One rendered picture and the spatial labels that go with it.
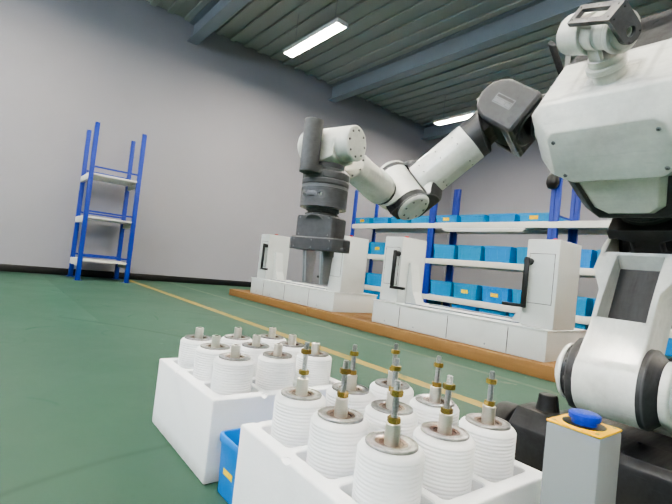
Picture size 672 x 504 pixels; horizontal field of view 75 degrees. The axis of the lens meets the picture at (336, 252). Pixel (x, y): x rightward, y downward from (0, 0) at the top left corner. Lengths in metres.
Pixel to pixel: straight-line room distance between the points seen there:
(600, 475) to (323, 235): 0.53
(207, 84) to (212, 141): 0.88
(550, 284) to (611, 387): 1.98
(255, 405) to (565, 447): 0.65
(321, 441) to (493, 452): 0.28
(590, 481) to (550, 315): 2.22
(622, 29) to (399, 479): 0.72
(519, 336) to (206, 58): 6.34
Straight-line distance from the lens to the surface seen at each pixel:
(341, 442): 0.73
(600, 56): 0.90
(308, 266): 0.82
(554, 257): 2.89
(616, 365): 0.95
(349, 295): 4.17
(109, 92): 7.13
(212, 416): 1.03
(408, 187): 0.99
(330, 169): 0.80
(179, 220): 7.13
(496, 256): 6.06
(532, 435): 1.15
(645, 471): 1.08
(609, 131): 0.89
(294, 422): 0.82
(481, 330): 3.03
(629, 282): 1.09
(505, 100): 1.01
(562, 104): 0.92
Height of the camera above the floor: 0.49
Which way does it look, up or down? 2 degrees up
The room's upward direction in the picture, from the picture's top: 6 degrees clockwise
